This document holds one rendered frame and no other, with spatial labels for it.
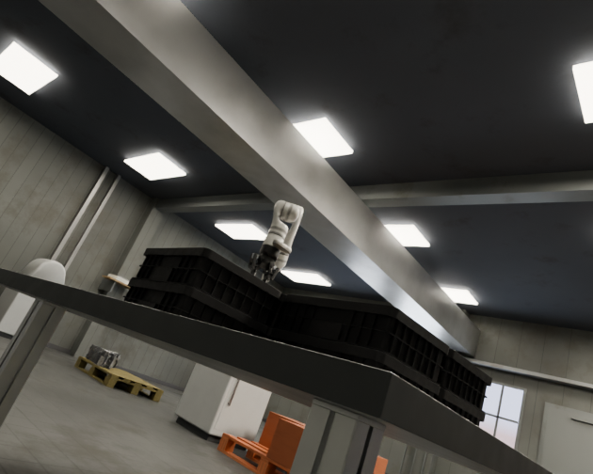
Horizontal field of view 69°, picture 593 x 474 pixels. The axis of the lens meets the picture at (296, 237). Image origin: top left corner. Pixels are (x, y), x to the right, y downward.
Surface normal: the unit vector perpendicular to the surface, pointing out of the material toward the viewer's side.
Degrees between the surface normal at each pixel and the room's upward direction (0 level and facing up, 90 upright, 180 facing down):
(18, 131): 90
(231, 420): 90
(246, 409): 90
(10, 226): 90
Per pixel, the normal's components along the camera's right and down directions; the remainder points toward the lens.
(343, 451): -0.58, -0.48
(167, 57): 0.73, 0.02
